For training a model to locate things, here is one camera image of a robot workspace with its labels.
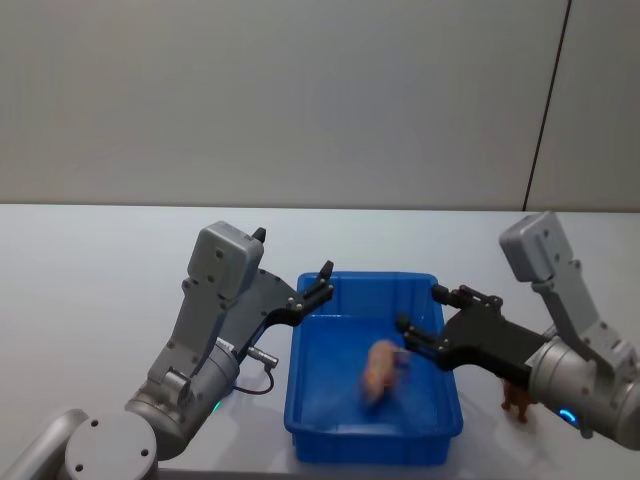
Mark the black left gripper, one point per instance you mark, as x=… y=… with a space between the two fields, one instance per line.
x=265 y=300

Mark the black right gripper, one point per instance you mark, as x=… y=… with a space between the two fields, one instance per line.
x=480 y=340

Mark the pink toy pig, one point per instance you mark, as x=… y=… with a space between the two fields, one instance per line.
x=380 y=367

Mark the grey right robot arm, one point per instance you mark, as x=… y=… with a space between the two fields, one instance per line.
x=550 y=245

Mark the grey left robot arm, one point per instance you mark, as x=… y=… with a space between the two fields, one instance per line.
x=216 y=260

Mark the brown toy animal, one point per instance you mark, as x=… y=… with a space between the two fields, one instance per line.
x=515 y=400

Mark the blue plastic bin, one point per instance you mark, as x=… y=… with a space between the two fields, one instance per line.
x=325 y=380

